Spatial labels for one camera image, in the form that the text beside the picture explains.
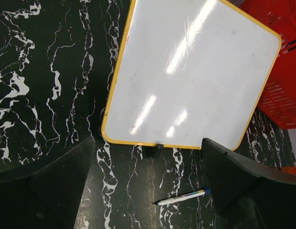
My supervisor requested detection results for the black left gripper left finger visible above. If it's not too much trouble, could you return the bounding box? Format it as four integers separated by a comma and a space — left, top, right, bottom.
0, 137, 95, 229

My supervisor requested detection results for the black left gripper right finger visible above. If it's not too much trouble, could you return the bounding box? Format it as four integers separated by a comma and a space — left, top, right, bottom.
201, 138, 296, 229

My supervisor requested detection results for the white blue whiteboard marker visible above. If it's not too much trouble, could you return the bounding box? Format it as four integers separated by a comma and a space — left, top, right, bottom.
154, 187, 211, 206

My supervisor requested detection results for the yellow framed whiteboard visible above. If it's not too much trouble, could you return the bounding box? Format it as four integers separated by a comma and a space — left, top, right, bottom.
101, 0, 282, 150

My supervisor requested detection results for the orange sponge package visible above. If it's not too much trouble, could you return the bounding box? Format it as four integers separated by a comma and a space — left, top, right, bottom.
281, 167, 296, 176

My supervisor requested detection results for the red plastic shopping basket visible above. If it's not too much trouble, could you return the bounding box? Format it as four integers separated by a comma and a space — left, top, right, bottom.
241, 0, 296, 129

